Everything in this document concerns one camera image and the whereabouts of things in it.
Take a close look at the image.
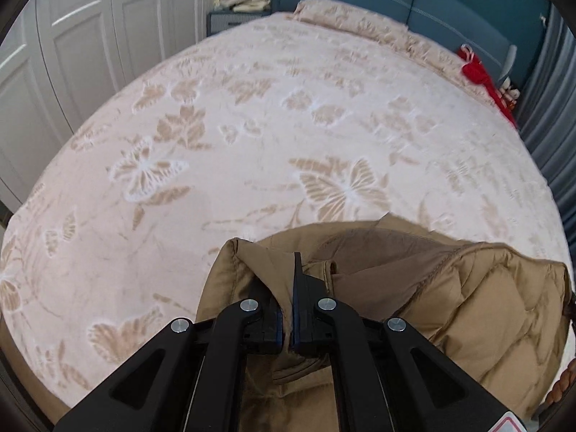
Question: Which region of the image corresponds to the red garment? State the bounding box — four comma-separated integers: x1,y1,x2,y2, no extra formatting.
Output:
456,44,519,129

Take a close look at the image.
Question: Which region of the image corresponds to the white panelled wardrobe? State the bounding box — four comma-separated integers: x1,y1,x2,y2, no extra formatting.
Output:
0,0,235,219

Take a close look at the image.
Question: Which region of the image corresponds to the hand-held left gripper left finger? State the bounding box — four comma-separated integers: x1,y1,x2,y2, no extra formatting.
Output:
54,274,284,432

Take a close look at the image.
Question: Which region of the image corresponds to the grey nightstand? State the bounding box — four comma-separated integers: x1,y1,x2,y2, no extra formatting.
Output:
206,8,272,37

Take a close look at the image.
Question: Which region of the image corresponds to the small doll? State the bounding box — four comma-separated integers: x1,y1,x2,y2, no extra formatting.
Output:
497,76,523,105

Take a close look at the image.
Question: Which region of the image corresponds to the bed with butterfly blanket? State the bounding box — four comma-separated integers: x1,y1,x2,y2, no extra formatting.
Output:
0,9,570,421

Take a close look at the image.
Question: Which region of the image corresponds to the floral pillow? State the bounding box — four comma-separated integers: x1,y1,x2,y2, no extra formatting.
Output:
293,0,409,43
396,31,475,77

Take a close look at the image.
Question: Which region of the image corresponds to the grey blue curtain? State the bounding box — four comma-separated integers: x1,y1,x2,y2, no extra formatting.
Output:
513,6,576,230

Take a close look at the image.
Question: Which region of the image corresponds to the tan quilted jacket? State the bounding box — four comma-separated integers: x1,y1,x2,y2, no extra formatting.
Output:
195,213,573,432

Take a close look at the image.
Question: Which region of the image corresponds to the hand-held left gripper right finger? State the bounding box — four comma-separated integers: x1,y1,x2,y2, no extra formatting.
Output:
291,252,532,432

